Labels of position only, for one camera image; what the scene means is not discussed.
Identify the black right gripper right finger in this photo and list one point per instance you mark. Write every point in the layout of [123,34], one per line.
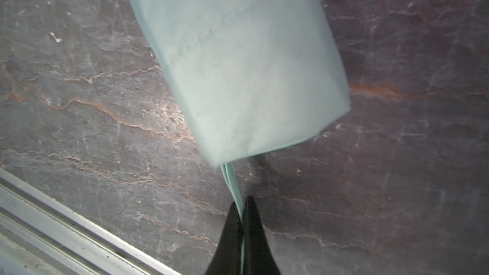
[258,259]

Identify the mint green umbrella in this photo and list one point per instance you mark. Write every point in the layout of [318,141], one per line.
[231,181]

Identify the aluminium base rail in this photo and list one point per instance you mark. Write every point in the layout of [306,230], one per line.
[42,236]

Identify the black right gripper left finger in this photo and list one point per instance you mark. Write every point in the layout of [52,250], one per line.
[227,258]

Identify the mint green sleeve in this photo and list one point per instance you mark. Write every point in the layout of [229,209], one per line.
[250,76]

